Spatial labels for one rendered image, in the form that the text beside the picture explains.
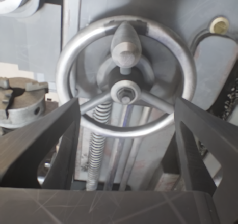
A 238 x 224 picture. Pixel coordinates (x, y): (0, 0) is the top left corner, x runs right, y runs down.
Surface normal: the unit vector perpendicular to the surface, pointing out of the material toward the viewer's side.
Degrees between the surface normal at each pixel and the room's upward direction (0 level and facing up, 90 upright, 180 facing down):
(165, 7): 90
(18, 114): 114
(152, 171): 90
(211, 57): 90
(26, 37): 90
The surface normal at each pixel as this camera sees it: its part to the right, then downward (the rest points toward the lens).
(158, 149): -0.02, 0.61
